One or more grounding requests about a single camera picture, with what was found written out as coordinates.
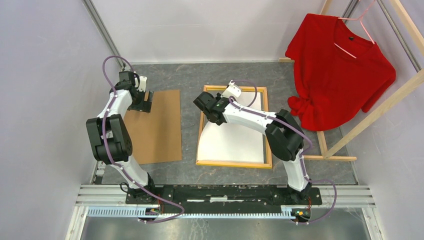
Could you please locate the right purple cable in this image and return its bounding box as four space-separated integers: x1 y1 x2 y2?
228 79 338 226

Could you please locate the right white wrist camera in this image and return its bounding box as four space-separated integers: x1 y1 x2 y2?
221 80 242 100

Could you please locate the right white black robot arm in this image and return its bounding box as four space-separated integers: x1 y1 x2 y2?
193 91 312 204

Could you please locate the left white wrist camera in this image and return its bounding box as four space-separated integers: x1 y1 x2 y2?
137 76 148 92

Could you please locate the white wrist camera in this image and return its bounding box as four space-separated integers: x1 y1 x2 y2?
221 80 242 100
137 76 148 92

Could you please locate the yellow wooden picture frame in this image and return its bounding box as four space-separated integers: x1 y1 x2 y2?
195 85 273 169

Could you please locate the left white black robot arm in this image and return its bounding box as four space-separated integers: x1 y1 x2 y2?
86 70 157 204

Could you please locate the red t-shirt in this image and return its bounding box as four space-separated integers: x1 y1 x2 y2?
285 13 396 132

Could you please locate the wooden clothes rack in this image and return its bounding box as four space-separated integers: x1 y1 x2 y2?
278 0 424 163

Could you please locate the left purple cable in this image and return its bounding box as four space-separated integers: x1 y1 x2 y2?
101 55 186 225

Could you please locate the aluminium rail frame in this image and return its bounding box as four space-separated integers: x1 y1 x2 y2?
64 0 385 240

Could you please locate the building photo print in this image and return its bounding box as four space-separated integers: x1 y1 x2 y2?
198 89 267 164

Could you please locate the pink clothes hanger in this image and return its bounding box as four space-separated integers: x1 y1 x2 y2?
333 0 377 60

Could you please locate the purple cable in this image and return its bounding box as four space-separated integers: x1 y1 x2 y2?
228 79 338 226
101 55 186 225

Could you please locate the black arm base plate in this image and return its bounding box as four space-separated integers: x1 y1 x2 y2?
119 183 323 215

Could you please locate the brown cardboard backing board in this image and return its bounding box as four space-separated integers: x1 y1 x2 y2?
124 89 183 165

